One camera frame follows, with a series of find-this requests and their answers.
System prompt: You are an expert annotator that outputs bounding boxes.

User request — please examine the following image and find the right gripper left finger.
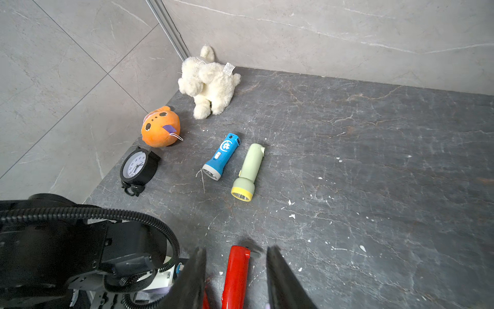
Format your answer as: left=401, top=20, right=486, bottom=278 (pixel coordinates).
left=158, top=247, right=207, bottom=309

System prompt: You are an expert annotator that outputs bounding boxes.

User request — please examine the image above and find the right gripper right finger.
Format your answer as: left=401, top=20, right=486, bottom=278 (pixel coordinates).
left=266, top=246, right=317, bottom=308

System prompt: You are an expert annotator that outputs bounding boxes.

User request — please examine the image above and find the green flashlight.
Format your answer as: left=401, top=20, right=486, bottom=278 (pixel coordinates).
left=231, top=143, right=265, bottom=202

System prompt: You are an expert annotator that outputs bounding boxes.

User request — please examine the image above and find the blue flashlight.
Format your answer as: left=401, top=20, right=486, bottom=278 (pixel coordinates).
left=202, top=133, right=241, bottom=181

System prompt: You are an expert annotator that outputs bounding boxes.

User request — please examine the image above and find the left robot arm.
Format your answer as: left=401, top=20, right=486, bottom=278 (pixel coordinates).
left=1, top=194, right=180, bottom=308

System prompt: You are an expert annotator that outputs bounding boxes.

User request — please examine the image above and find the red flashlight left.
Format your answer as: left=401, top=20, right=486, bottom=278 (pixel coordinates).
left=202, top=292, right=210, bottom=309

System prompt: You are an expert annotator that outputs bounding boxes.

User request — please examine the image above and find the red flashlight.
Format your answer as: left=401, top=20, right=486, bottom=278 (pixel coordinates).
left=202, top=292, right=210, bottom=309
left=222, top=245, right=251, bottom=309

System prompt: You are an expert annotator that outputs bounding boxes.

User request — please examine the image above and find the red flashlight right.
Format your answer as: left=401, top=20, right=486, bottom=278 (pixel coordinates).
left=222, top=245, right=251, bottom=309

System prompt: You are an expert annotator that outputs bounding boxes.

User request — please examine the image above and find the black alarm clock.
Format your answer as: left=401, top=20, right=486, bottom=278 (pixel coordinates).
left=120, top=147, right=161, bottom=196

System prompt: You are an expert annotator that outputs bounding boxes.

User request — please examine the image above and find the orange plush toy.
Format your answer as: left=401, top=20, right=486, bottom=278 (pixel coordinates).
left=141, top=106, right=183, bottom=148

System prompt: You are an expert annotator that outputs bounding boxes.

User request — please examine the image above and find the white plush dog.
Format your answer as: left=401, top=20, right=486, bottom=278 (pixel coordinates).
left=178, top=45, right=241, bottom=120

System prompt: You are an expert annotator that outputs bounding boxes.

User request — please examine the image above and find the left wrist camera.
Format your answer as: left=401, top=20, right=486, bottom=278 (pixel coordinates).
left=144, top=258, right=188, bottom=294

